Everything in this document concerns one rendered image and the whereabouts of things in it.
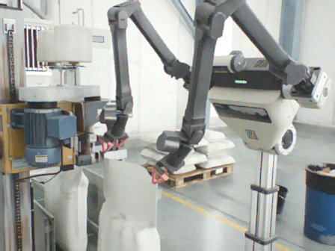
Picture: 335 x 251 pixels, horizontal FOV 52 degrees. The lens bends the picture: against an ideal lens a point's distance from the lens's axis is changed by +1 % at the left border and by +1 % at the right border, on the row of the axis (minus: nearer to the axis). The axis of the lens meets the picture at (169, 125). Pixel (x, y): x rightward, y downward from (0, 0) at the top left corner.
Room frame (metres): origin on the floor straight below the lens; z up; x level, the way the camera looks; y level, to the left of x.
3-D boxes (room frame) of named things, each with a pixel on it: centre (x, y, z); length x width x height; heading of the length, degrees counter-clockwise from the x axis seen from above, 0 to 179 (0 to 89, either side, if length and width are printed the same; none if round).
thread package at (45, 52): (1.75, 0.60, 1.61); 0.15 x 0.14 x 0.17; 39
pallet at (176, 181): (4.97, -0.28, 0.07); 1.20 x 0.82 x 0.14; 131
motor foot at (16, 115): (1.49, 0.62, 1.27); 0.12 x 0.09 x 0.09; 129
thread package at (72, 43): (1.55, 0.43, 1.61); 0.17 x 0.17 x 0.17
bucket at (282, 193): (3.64, -1.18, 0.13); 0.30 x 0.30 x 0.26
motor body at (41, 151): (1.45, 0.54, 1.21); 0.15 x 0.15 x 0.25
